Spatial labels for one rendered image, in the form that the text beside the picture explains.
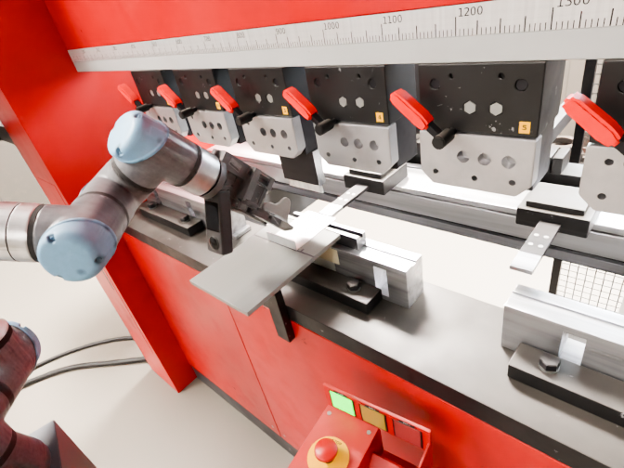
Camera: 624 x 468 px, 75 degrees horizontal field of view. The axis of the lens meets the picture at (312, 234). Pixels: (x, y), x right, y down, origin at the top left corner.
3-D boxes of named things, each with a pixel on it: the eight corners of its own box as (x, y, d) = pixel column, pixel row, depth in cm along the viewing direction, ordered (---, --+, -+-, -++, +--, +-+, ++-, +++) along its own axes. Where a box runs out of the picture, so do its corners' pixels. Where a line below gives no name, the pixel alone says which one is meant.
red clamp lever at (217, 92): (207, 86, 77) (241, 122, 76) (224, 80, 79) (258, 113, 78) (206, 94, 78) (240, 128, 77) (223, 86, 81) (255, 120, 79)
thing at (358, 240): (290, 227, 97) (287, 217, 95) (298, 221, 99) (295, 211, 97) (357, 250, 84) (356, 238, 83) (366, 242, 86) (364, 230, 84)
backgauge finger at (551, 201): (483, 266, 71) (484, 243, 68) (534, 197, 86) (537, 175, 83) (560, 290, 63) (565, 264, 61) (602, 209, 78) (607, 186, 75)
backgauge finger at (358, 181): (306, 215, 97) (302, 197, 94) (369, 169, 112) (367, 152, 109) (346, 227, 90) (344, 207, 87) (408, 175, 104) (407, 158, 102)
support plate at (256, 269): (190, 283, 82) (188, 279, 82) (281, 219, 97) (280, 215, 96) (248, 317, 71) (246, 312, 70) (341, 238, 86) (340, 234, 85)
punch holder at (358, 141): (320, 162, 74) (302, 67, 65) (348, 145, 78) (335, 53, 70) (392, 175, 64) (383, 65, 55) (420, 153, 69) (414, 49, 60)
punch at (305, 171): (286, 187, 90) (277, 147, 85) (292, 183, 91) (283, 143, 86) (320, 195, 84) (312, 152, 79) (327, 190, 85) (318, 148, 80)
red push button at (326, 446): (312, 463, 69) (308, 452, 67) (325, 443, 72) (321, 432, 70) (332, 475, 67) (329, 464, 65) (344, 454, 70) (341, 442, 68)
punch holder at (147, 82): (154, 134, 111) (128, 71, 103) (180, 123, 116) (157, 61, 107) (184, 139, 102) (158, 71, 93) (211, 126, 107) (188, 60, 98)
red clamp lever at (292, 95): (281, 88, 64) (324, 130, 63) (298, 80, 67) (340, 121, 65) (278, 97, 66) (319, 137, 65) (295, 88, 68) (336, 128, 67)
